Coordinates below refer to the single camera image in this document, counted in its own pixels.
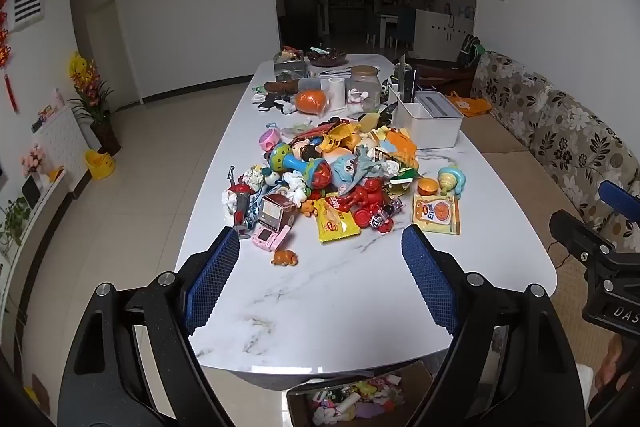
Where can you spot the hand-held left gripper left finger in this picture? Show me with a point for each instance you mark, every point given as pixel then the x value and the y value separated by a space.
pixel 210 279

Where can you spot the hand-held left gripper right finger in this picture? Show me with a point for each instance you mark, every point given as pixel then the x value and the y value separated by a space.
pixel 431 279

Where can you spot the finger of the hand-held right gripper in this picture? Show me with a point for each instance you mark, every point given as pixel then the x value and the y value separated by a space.
pixel 575 232
pixel 622 202

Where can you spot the cardboard box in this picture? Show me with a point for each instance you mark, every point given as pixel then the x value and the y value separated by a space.
pixel 300 412

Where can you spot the person's right hand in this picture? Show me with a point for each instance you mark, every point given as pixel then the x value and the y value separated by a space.
pixel 607 367

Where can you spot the orange snack packet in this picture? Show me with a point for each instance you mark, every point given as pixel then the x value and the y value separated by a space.
pixel 437 214

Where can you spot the pink toy game console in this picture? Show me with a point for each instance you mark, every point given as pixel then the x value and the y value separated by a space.
pixel 267 237

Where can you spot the small orange toy animal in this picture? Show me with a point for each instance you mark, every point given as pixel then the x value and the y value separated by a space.
pixel 285 258

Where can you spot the red toy robot figure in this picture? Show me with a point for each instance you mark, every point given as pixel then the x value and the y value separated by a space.
pixel 241 202

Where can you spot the small orange bowl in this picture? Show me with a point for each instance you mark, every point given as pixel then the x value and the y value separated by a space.
pixel 427 186

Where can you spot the brown toy box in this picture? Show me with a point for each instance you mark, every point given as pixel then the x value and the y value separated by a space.
pixel 275 209

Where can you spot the teal snail toy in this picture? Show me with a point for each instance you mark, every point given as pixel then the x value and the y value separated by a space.
pixel 452 179

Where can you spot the red plastic toy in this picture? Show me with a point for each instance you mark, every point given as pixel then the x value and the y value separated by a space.
pixel 367 197

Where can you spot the floral sofa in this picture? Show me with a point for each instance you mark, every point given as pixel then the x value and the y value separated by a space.
pixel 550 122

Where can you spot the yellow snack packet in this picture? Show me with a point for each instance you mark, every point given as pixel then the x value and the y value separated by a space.
pixel 337 222

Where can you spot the white crumpled tissue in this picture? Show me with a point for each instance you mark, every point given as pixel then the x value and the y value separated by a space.
pixel 295 188

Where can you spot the orange cloth toy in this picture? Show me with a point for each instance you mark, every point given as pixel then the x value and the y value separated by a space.
pixel 401 146

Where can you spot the blue shark plush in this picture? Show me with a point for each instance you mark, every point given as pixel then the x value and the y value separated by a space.
pixel 347 169

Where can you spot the blue toy rattle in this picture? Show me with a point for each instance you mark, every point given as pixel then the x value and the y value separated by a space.
pixel 292 159

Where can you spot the pink plastic toy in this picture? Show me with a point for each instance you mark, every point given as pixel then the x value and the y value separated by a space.
pixel 270 139

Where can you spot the white storage box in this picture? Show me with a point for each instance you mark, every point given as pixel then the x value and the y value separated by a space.
pixel 430 127

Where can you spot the yellow potty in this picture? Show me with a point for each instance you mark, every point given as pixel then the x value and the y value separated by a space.
pixel 100 164

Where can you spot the orange bag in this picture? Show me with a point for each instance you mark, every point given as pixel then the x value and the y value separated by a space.
pixel 468 105

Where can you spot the yellow toy truck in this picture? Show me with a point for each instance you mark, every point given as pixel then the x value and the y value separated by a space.
pixel 342 136

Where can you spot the black and white socks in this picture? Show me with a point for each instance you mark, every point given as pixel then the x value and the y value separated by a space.
pixel 272 103

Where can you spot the black tablet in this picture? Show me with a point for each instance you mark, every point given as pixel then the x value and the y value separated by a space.
pixel 406 79

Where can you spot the glass jar with wooden lid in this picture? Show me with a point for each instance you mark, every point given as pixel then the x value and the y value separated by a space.
pixel 363 89

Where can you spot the orange ball in plastic bag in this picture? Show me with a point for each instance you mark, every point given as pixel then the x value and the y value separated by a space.
pixel 310 102

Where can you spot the green leafy plant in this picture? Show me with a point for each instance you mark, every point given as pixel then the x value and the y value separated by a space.
pixel 15 219

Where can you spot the brown oblong toy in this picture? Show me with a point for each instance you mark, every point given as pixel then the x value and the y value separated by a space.
pixel 280 87

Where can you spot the white radiator cover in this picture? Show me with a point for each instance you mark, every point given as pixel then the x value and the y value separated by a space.
pixel 57 142

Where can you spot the white paper roll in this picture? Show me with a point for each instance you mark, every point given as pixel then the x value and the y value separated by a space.
pixel 336 93

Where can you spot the green and black backpack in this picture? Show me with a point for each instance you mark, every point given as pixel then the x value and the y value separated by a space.
pixel 470 51

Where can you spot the yellow flower potted plant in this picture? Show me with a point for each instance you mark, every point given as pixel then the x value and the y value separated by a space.
pixel 92 102

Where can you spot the pink flower bunch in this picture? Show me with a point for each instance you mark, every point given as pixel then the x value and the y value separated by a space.
pixel 32 159

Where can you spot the white cabinet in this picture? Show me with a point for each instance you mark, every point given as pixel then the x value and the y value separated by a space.
pixel 445 32

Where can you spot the dark bowl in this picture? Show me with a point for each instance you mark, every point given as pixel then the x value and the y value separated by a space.
pixel 327 57

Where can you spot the blue chair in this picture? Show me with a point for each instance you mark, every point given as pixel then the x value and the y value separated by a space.
pixel 402 24

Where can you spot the black picture frame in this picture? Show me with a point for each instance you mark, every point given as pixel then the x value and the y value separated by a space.
pixel 31 192

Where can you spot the red knot wall decoration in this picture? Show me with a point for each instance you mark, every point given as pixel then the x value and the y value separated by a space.
pixel 6 52

